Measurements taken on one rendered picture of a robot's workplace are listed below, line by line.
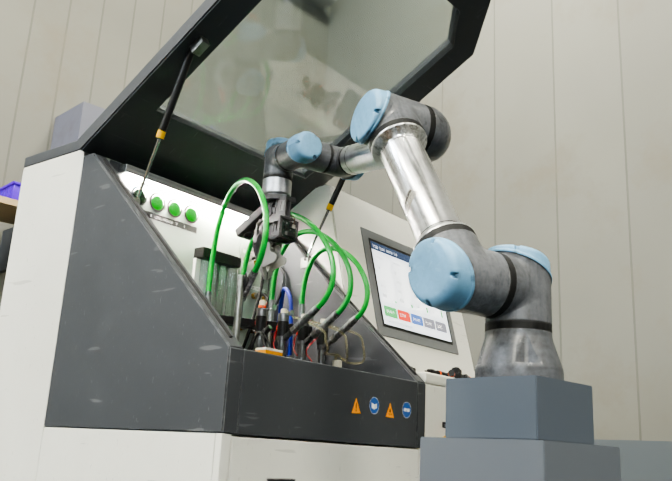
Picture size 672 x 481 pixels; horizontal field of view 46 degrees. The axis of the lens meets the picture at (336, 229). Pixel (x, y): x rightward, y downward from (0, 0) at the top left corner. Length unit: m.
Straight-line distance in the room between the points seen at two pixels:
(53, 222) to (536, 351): 1.26
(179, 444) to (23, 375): 0.60
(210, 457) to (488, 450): 0.52
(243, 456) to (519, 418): 0.53
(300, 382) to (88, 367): 0.49
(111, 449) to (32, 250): 0.64
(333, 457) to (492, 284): 0.61
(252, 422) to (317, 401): 0.20
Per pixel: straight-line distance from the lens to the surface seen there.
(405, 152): 1.51
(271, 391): 1.60
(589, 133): 4.50
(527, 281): 1.39
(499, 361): 1.37
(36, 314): 2.08
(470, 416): 1.37
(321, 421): 1.72
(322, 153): 1.96
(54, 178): 2.17
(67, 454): 1.88
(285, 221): 1.96
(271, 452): 1.61
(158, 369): 1.67
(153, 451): 1.65
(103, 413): 1.79
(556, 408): 1.36
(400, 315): 2.47
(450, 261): 1.29
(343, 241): 2.35
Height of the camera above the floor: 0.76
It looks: 16 degrees up
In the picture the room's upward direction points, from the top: 3 degrees clockwise
